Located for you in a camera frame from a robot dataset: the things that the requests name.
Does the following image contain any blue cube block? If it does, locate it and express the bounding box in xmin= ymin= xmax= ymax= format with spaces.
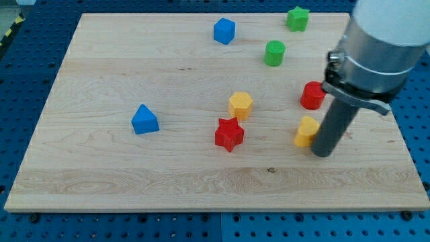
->
xmin=214 ymin=18 xmax=236 ymax=45

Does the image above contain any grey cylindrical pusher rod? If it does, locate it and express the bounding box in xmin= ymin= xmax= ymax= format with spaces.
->
xmin=310 ymin=98 xmax=359 ymax=157

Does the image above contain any green star block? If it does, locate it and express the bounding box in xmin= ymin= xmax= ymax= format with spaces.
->
xmin=286 ymin=6 xmax=310 ymax=32

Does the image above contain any yellow hexagon block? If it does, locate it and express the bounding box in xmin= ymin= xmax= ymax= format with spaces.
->
xmin=228 ymin=92 xmax=253 ymax=121

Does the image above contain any yellow heart block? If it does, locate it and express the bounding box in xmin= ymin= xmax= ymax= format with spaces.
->
xmin=294 ymin=116 xmax=320 ymax=147

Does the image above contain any red star block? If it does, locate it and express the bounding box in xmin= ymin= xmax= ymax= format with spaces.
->
xmin=214 ymin=117 xmax=245 ymax=152

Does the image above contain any green cylinder block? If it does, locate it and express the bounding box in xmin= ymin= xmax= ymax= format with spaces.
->
xmin=263 ymin=40 xmax=286 ymax=67

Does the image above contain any red cylinder block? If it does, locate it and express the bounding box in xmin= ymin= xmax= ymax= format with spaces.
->
xmin=300 ymin=81 xmax=327 ymax=110

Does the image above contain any light wooden board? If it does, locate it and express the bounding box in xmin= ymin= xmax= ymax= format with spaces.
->
xmin=5 ymin=13 xmax=429 ymax=212

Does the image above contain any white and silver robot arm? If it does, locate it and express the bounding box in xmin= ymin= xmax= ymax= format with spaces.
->
xmin=311 ymin=0 xmax=429 ymax=157

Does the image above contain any blue triangle block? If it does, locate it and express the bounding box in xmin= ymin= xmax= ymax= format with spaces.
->
xmin=131 ymin=104 xmax=160 ymax=134

